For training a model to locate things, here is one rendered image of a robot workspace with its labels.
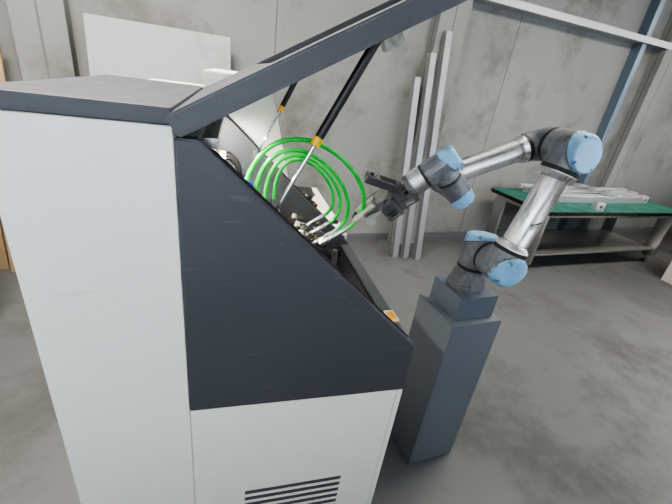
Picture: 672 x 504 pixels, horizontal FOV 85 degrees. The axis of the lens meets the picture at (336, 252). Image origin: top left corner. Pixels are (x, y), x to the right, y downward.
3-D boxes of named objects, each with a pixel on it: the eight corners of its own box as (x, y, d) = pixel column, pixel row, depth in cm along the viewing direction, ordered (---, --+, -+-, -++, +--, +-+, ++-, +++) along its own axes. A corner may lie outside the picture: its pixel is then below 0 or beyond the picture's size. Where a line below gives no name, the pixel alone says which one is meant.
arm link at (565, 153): (490, 273, 139) (576, 134, 120) (516, 294, 126) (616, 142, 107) (466, 266, 134) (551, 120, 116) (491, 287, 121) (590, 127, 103)
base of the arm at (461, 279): (469, 274, 156) (475, 254, 151) (493, 293, 143) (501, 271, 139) (439, 277, 150) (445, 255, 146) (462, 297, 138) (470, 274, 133)
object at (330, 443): (360, 542, 139) (403, 390, 106) (199, 577, 124) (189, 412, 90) (322, 397, 200) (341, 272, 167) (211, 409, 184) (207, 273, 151)
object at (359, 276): (397, 379, 110) (409, 337, 103) (384, 380, 108) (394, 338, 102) (344, 276, 163) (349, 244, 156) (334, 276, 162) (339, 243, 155)
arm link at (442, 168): (469, 172, 103) (454, 149, 98) (434, 193, 107) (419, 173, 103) (461, 160, 109) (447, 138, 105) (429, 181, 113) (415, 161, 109)
